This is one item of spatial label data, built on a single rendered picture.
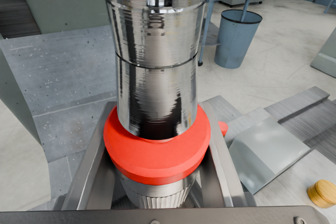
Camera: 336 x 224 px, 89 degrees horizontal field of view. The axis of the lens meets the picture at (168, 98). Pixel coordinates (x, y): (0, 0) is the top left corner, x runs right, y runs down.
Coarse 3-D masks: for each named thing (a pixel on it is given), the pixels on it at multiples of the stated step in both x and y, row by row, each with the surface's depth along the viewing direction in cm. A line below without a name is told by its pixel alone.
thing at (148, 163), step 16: (112, 112) 8; (112, 128) 7; (192, 128) 7; (208, 128) 7; (112, 144) 7; (128, 144) 7; (144, 144) 7; (160, 144) 7; (176, 144) 7; (192, 144) 7; (112, 160) 7; (128, 160) 6; (144, 160) 6; (160, 160) 6; (176, 160) 6; (192, 160) 6; (128, 176) 7; (144, 176) 6; (160, 176) 6; (176, 176) 6
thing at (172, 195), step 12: (120, 180) 9; (132, 180) 7; (180, 180) 7; (192, 180) 8; (132, 192) 8; (144, 192) 7; (156, 192) 7; (168, 192) 7; (180, 192) 8; (144, 204) 9; (156, 204) 8; (168, 204) 9; (180, 204) 10
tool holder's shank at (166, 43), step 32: (128, 0) 3; (160, 0) 3; (192, 0) 3; (128, 32) 4; (160, 32) 4; (192, 32) 4; (128, 64) 4; (160, 64) 4; (192, 64) 5; (128, 96) 5; (160, 96) 5; (192, 96) 5; (128, 128) 6; (160, 128) 5
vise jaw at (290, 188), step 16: (304, 160) 21; (320, 160) 21; (288, 176) 20; (304, 176) 20; (320, 176) 20; (256, 192) 18; (272, 192) 18; (288, 192) 18; (304, 192) 18; (320, 208) 17
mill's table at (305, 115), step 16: (304, 96) 47; (320, 96) 47; (272, 112) 42; (288, 112) 42; (304, 112) 44; (320, 112) 43; (288, 128) 39; (304, 128) 39; (320, 128) 39; (320, 144) 36; (32, 208) 26; (48, 208) 26; (112, 208) 27; (128, 208) 26
